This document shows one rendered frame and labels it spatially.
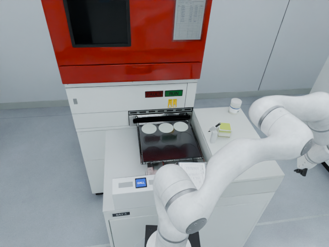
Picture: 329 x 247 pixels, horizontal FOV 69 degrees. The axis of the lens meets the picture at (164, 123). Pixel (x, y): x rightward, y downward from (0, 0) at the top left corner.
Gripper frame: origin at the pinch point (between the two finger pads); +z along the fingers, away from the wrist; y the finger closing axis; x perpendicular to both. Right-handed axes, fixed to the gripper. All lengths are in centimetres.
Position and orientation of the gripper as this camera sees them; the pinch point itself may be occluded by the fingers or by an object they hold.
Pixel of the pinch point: (297, 162)
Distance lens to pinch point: 147.1
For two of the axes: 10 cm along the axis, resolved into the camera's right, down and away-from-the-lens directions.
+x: 9.7, 1.9, -1.2
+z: 0.4, 3.6, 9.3
